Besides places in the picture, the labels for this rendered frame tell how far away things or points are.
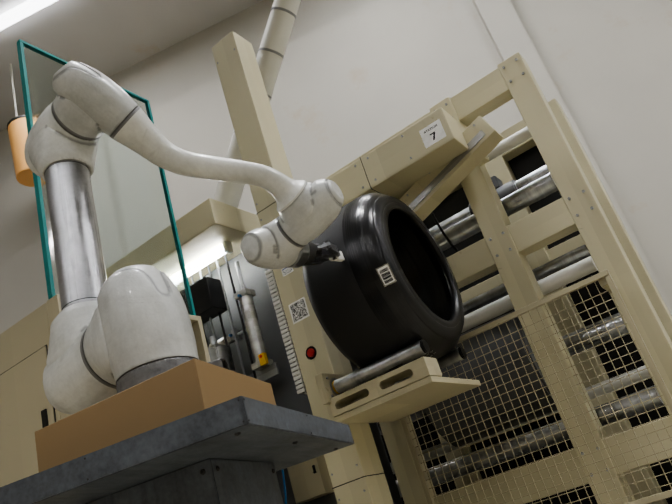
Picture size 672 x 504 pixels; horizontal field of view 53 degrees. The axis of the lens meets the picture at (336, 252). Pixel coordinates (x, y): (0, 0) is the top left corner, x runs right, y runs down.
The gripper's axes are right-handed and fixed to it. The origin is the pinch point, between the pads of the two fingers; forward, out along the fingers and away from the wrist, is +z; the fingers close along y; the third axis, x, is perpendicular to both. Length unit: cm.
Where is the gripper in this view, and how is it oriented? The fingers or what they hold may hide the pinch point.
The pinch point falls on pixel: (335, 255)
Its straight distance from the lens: 201.4
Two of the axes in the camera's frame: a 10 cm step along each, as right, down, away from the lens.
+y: -7.8, 4.5, 4.3
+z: 5.1, 0.6, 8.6
